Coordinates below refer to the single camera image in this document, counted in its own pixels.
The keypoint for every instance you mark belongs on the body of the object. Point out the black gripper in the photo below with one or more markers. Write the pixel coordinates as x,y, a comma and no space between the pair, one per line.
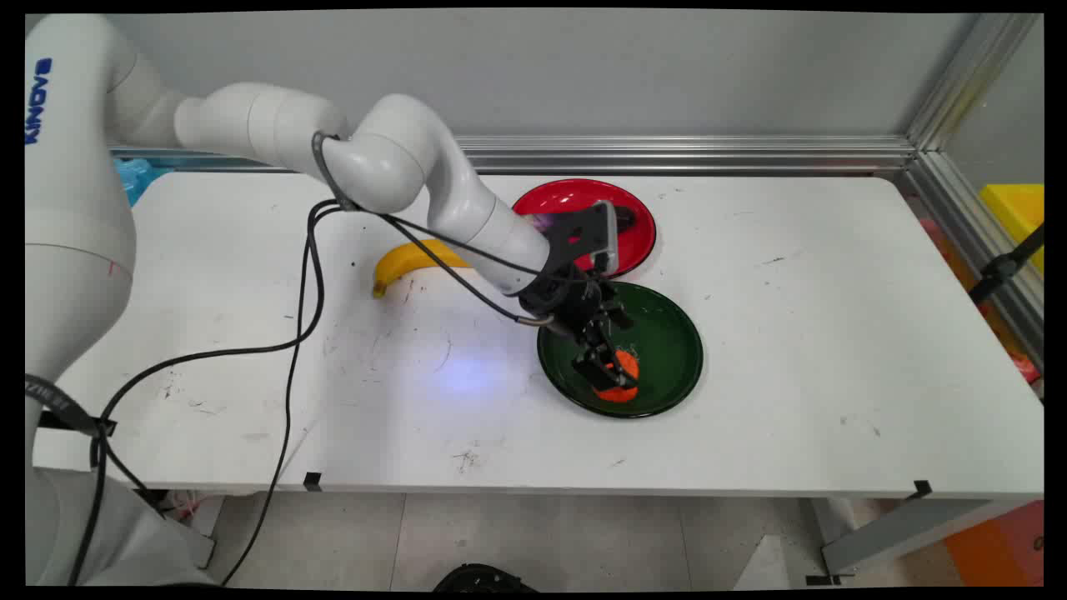
571,300

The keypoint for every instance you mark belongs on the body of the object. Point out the orange tangerine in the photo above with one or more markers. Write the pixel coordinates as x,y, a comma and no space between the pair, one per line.
618,392

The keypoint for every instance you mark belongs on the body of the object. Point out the dark purple eggplant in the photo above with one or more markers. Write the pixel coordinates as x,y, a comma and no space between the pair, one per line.
627,218

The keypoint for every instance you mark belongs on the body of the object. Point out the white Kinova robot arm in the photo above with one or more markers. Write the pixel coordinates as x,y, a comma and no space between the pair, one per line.
250,121

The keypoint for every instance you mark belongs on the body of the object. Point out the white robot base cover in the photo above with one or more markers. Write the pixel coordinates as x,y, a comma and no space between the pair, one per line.
125,533

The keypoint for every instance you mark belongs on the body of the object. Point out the dark green round plate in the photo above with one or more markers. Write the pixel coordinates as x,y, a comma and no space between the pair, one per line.
667,350

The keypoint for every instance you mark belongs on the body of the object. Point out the red round plate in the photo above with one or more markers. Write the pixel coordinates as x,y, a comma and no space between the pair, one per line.
567,198

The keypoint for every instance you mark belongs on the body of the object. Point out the yellow banana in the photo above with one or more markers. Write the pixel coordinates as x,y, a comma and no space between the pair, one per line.
408,258

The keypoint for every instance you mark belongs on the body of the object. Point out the black round floor object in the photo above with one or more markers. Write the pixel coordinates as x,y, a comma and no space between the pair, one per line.
483,578

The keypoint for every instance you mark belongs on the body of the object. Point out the small black tape piece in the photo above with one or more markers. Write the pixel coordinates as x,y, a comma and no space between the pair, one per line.
922,489
313,482

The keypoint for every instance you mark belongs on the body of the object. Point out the grey table leg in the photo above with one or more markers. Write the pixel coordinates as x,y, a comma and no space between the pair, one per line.
900,529

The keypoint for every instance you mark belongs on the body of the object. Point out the black clamp stand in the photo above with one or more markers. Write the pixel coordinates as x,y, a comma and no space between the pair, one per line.
1000,268

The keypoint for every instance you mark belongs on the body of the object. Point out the small red object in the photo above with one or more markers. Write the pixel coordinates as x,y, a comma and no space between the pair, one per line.
1024,367

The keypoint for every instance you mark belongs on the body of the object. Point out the orange box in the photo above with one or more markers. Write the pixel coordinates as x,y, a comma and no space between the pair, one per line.
1000,546

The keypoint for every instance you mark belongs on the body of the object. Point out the yellow box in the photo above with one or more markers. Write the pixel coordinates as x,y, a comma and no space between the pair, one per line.
1019,208

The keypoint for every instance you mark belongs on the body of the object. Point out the light blue plastic bag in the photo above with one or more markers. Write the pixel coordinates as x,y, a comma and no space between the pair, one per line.
137,177

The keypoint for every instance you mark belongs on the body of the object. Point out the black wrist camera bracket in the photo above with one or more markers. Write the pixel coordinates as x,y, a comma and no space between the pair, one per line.
583,233

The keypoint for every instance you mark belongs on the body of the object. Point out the horizontal aluminium frame rail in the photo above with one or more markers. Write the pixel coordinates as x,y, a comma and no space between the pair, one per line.
667,154

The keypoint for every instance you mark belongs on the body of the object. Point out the slanted aluminium frame rail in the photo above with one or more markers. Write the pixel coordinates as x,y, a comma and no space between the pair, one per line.
975,225

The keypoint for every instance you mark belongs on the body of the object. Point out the upright aluminium frame post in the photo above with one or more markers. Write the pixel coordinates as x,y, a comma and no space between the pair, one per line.
967,83

